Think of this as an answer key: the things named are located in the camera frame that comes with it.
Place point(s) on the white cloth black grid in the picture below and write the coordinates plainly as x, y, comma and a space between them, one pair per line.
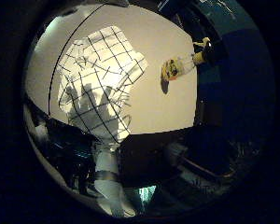
99, 62

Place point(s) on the blue panel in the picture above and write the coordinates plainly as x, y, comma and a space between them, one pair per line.
236, 77

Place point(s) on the clear spray bottle orange label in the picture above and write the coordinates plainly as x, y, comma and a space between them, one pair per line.
171, 70

